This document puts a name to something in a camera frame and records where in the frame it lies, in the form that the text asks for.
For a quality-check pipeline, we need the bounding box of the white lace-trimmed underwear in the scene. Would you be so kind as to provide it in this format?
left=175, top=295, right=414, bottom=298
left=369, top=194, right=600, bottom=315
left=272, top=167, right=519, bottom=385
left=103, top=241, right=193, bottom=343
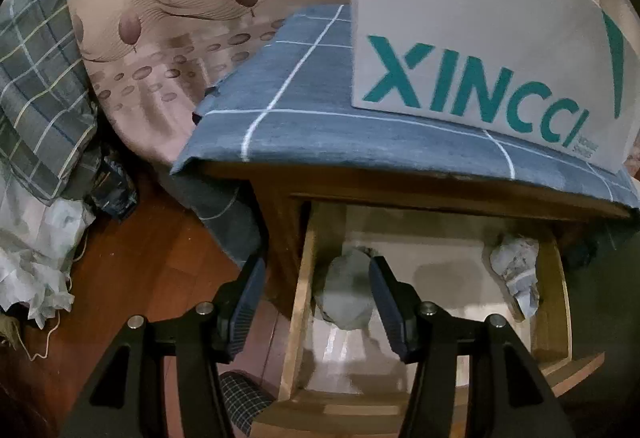
left=489, top=234, right=541, bottom=319

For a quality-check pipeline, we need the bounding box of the dark checkered cloth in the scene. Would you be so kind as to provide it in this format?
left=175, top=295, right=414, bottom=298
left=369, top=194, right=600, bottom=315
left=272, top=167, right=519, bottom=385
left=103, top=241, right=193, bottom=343
left=219, top=370, right=275, bottom=438

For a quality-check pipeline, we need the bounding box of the wooden drawer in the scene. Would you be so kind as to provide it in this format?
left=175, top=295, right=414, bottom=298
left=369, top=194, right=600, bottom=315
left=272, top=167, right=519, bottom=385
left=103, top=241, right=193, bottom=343
left=250, top=201, right=606, bottom=438

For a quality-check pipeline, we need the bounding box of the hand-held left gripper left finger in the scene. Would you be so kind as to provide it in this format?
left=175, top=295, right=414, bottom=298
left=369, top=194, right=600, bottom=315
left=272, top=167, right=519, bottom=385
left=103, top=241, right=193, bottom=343
left=60, top=255, right=268, bottom=438

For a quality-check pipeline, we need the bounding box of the grey plaid pillow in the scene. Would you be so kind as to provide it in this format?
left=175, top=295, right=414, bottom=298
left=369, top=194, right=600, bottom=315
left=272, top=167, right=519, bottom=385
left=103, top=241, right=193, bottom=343
left=0, top=0, right=101, bottom=206

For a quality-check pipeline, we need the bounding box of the white crumpled cloth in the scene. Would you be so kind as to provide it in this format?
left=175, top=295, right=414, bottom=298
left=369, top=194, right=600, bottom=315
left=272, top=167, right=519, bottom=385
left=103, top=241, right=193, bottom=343
left=0, top=168, right=96, bottom=329

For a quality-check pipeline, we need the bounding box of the grey striped underwear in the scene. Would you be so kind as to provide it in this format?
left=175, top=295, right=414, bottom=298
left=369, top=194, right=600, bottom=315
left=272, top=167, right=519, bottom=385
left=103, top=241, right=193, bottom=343
left=315, top=248, right=376, bottom=330

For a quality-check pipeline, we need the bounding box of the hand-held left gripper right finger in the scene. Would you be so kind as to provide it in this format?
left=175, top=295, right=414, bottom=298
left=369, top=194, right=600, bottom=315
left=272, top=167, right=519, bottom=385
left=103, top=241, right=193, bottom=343
left=369, top=255, right=566, bottom=438

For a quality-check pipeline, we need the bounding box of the dark plastic packet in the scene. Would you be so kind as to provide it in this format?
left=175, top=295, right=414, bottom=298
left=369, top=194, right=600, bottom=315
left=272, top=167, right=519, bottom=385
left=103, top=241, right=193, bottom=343
left=87, top=143, right=138, bottom=221

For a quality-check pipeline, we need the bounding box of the beige leaf-print cloth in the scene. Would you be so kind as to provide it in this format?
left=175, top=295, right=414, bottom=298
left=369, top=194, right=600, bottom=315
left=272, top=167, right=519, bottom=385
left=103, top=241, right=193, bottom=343
left=50, top=0, right=353, bottom=169

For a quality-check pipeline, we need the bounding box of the blue checked cloth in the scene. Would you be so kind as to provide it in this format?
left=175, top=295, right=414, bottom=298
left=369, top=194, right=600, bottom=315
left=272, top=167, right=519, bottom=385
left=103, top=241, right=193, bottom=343
left=170, top=4, right=640, bottom=264

